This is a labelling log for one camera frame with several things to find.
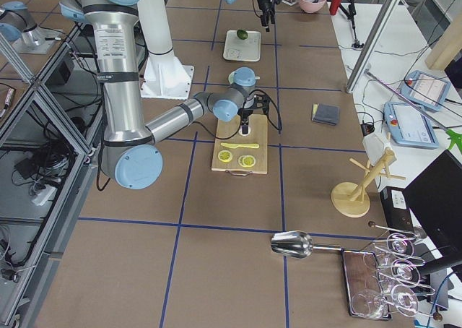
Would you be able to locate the white rectangular tray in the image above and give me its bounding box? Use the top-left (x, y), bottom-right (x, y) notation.
top-left (222, 30), bottom-right (261, 62)

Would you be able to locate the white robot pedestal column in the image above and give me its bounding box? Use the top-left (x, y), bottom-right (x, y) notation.
top-left (137, 0), bottom-right (194, 100)

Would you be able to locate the black monitor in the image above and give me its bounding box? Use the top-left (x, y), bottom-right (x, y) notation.
top-left (404, 150), bottom-right (462, 250)

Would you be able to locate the dark wooden glass tray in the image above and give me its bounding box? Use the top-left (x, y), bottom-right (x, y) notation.
top-left (341, 249), bottom-right (392, 321)

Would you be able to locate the upper yellow lemon slice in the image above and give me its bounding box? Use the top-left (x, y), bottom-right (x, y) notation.
top-left (217, 150), bottom-right (233, 163)

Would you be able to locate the near teach pendant tablet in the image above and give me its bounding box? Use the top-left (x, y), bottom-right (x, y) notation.
top-left (383, 102), bottom-right (439, 150)

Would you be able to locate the wooden cutting board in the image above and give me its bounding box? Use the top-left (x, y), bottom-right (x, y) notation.
top-left (211, 114), bottom-right (268, 174)

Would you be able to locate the yellow lemon slice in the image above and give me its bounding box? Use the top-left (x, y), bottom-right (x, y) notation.
top-left (238, 155), bottom-right (256, 168)
top-left (217, 150), bottom-right (233, 163)

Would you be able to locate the white steamed bun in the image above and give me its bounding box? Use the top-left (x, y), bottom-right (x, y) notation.
top-left (239, 125), bottom-right (251, 137)

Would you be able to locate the far teach pendant tablet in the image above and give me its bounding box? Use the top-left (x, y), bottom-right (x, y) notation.
top-left (400, 70), bottom-right (450, 111)

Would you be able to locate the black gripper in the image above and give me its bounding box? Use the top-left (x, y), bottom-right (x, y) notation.
top-left (257, 0), bottom-right (282, 33)
top-left (239, 108), bottom-right (253, 134)

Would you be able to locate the grey yellow sponge cloth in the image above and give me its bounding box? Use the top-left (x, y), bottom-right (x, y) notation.
top-left (311, 103), bottom-right (340, 126)

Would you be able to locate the yellow plastic knife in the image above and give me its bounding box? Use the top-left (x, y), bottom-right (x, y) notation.
top-left (220, 142), bottom-right (260, 150)

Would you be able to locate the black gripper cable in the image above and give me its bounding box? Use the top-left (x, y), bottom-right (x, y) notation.
top-left (194, 88), bottom-right (283, 136)

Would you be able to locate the metal reach grabber pole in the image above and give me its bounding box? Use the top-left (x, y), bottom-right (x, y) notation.
top-left (364, 69), bottom-right (462, 152)

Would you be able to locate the metal scoop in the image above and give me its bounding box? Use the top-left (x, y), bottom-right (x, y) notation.
top-left (271, 230), bottom-right (342, 259)

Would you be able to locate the green lime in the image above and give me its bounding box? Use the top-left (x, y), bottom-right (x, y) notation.
top-left (236, 29), bottom-right (248, 40)

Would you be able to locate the aluminium frame post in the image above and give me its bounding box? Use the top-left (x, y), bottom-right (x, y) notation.
top-left (346, 0), bottom-right (400, 93)

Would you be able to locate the wooden mug tree stand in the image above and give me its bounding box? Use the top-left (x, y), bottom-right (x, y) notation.
top-left (331, 147), bottom-right (406, 218)

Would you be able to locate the clear wine glass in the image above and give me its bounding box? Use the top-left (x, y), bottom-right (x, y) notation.
top-left (351, 290), bottom-right (388, 320)

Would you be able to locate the teach pendant tablet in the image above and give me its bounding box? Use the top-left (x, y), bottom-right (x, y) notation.
top-left (400, 70), bottom-right (450, 111)
top-left (383, 102), bottom-right (439, 150)

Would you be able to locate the light green ceramic bowl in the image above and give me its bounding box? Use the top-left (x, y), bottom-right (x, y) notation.
top-left (228, 71), bottom-right (235, 85)

